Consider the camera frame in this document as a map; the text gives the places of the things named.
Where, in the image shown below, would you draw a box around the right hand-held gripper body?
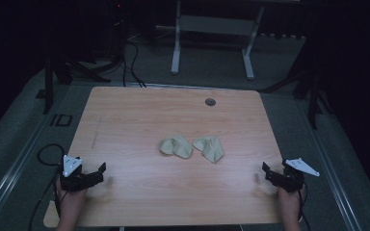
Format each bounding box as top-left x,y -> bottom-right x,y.
277,157 -> 321,193

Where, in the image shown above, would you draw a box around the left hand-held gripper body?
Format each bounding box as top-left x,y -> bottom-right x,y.
59,154 -> 90,193

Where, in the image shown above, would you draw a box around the person's left hand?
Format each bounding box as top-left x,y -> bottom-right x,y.
55,176 -> 89,211

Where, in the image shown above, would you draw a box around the person's right hand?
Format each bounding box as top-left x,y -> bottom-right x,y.
277,185 -> 304,214

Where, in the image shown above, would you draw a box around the black metal stand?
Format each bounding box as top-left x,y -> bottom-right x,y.
36,52 -> 112,116
259,61 -> 335,131

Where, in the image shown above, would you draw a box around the dark equipment with red light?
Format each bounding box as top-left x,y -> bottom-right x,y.
107,0 -> 130,66

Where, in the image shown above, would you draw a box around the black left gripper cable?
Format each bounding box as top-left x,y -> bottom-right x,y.
53,167 -> 66,219

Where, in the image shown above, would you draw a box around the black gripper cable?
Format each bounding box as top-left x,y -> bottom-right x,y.
297,181 -> 312,231
53,167 -> 66,219

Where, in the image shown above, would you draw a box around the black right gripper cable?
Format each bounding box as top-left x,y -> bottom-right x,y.
297,181 -> 312,231

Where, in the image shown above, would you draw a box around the aluminium floor rail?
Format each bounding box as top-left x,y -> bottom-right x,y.
297,100 -> 364,231
0,110 -> 64,227

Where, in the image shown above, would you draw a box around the black looped floor cable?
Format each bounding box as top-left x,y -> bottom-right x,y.
28,142 -> 66,231

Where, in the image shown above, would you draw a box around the black cables on floor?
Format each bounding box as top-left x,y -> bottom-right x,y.
120,39 -> 147,89

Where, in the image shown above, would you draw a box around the white metal table frame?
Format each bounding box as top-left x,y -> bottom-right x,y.
171,0 -> 266,81

